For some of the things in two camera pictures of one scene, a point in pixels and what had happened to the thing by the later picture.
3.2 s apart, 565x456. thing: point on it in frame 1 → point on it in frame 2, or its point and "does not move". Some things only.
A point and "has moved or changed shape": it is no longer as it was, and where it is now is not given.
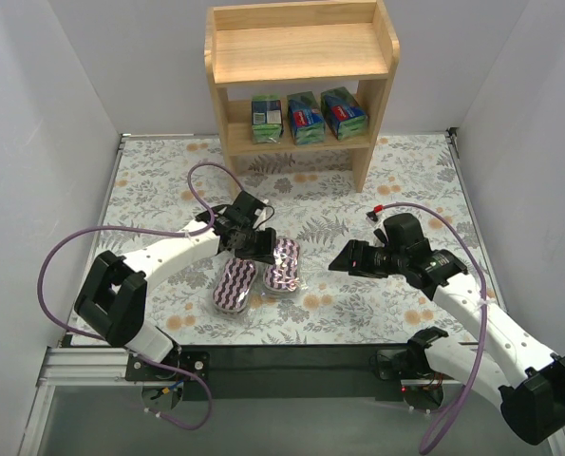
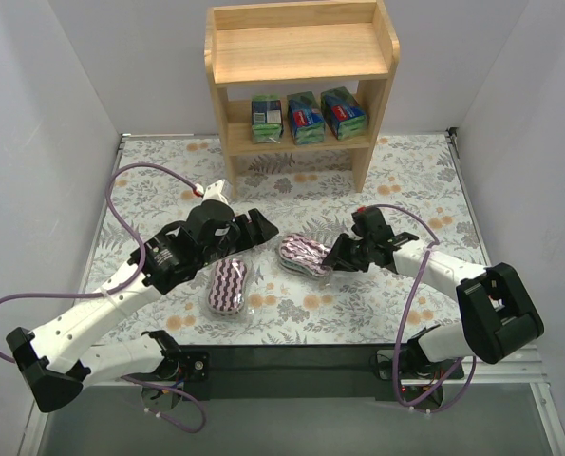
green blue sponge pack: (306, 121) does not move
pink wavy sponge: (283, 275) → (299, 253)
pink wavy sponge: (234, 284) has moved or changed shape
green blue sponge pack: (267, 119) does not move
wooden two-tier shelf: (271, 43) does not move
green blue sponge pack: (344, 115) does not move
